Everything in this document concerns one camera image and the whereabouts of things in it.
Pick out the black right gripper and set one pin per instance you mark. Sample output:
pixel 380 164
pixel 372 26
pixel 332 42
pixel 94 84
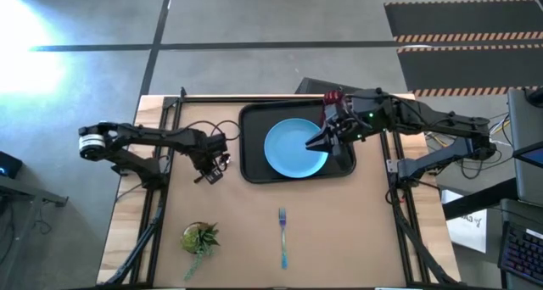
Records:
pixel 360 120

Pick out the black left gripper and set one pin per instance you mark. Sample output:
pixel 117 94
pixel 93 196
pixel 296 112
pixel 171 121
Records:
pixel 210 148

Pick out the light blue round plate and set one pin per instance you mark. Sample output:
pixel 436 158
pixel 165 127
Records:
pixel 288 150

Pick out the black plastic tray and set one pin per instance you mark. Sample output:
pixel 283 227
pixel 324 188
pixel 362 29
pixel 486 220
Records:
pixel 254 154

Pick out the red faceted plastic cup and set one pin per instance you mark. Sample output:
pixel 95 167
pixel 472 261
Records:
pixel 334 97

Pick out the iridescent blue metal fork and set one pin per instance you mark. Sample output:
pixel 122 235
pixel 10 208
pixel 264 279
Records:
pixel 283 239

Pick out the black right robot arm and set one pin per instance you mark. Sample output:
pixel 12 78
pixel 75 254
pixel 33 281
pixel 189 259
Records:
pixel 424 116

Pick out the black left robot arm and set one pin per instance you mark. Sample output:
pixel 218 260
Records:
pixel 148 133

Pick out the black flat floor object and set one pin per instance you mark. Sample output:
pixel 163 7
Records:
pixel 314 86

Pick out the small potted succulent plant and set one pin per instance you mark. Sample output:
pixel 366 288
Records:
pixel 199 239

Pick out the brown table cover sheet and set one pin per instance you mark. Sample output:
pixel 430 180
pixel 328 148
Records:
pixel 339 239

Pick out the black hazard-striped floor mat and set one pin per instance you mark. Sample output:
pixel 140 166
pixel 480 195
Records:
pixel 466 69
pixel 466 18

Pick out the black desk beam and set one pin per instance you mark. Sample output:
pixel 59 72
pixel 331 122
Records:
pixel 479 201

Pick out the white paper bag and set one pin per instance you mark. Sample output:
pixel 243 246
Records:
pixel 466 230

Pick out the grey metal stand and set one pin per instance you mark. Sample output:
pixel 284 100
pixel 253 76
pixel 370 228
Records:
pixel 25 192

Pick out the grey computer case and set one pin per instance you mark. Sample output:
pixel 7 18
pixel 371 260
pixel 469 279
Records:
pixel 526 124

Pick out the black box device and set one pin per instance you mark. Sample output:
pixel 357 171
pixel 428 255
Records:
pixel 8 165

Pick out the black backlit keyboard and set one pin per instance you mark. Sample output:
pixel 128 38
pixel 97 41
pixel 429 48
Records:
pixel 524 252

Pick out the black aluminium table frame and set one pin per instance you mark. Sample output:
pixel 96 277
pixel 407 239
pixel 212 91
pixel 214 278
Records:
pixel 212 99

